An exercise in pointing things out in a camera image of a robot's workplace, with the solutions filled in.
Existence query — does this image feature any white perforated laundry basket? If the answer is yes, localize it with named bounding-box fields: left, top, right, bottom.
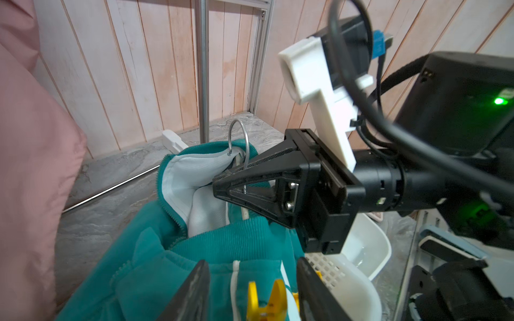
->
left=305, top=253, right=382, bottom=320

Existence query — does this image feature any white hanger with metal hook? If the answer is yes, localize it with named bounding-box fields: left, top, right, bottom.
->
left=157, top=120, right=252, bottom=238

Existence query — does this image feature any pink jacket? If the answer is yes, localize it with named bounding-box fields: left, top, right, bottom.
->
left=1, top=1, right=86, bottom=320

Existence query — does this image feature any white plastic tray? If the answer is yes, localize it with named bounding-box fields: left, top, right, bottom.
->
left=341, top=213, right=392, bottom=281

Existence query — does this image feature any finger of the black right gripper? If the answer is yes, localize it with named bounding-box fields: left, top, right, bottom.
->
left=214, top=186, right=297, bottom=229
left=213, top=138, right=299, bottom=197

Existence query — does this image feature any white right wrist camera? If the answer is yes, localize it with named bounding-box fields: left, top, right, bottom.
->
left=278, top=16, right=393, bottom=171

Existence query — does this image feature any metal clothes rack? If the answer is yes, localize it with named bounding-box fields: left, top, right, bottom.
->
left=62, top=1, right=274, bottom=215

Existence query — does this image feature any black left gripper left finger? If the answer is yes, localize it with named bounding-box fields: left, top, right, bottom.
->
left=157, top=260, right=211, bottom=321

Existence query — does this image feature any yellow clothespin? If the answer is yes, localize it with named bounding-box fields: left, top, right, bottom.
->
left=246, top=279, right=301, bottom=321

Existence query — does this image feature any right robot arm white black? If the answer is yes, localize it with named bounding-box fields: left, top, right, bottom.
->
left=213, top=1, right=513, bottom=255

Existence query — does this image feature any green sweatshirt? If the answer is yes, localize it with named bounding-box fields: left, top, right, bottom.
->
left=55, top=139, right=306, bottom=321

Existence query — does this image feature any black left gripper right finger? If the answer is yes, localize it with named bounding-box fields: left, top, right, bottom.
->
left=297, top=258, right=350, bottom=321

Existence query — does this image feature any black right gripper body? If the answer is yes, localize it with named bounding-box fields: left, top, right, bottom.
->
left=274, top=129, right=365, bottom=255

